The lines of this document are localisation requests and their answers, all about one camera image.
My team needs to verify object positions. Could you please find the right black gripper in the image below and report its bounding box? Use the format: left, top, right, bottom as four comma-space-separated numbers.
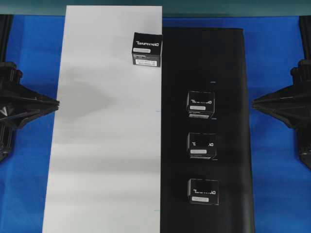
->
251, 60, 311, 129

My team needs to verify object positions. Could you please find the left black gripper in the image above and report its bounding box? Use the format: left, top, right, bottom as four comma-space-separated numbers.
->
0, 62, 60, 129

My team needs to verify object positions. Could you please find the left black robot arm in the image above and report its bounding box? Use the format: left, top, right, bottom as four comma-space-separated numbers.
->
0, 15, 60, 161

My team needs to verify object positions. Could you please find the upper black box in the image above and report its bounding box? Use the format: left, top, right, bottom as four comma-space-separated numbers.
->
186, 91, 215, 119

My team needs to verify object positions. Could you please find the middle black box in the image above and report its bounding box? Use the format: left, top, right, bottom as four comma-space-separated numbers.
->
187, 133, 218, 161

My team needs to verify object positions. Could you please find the black base sheet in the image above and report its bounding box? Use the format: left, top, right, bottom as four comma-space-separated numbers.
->
160, 27, 255, 233

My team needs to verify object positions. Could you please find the white base sheet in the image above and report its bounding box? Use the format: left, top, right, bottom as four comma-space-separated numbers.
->
43, 6, 162, 233

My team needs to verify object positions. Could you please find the lower black box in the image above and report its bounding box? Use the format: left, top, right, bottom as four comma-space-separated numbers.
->
187, 179, 219, 205

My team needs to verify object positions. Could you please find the black box on white base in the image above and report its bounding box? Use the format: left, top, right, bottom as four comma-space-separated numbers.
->
132, 32, 163, 67

